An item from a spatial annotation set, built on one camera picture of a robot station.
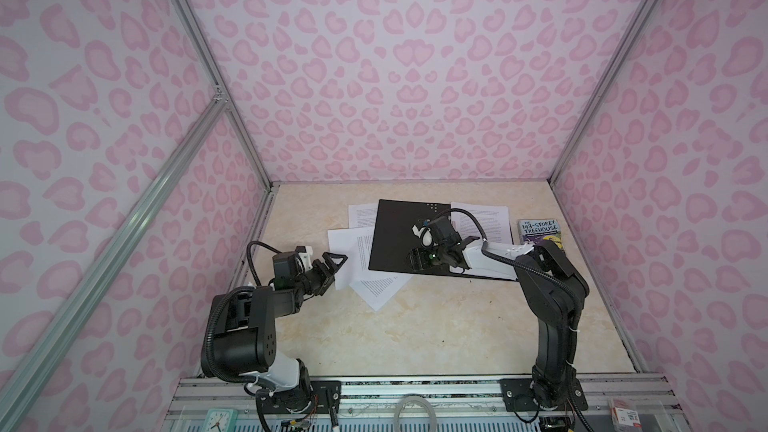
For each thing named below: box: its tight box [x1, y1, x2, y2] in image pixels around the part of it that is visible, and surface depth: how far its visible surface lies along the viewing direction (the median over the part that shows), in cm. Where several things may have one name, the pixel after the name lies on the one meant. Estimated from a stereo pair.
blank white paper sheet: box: [349, 271, 413, 311], surface depth 95 cm
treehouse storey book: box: [518, 218, 564, 249], surface depth 105 cm
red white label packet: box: [607, 398, 642, 432], surface depth 70 cm
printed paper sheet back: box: [348, 204, 378, 229], surface depth 112 cm
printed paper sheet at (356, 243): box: [327, 226, 374, 291], surface depth 103 cm
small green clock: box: [202, 408, 239, 432], surface depth 70 cm
